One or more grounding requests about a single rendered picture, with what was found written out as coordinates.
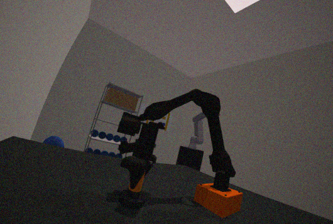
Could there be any orange knob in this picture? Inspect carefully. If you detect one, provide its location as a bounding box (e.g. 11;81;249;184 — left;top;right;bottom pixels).
128;175;145;192

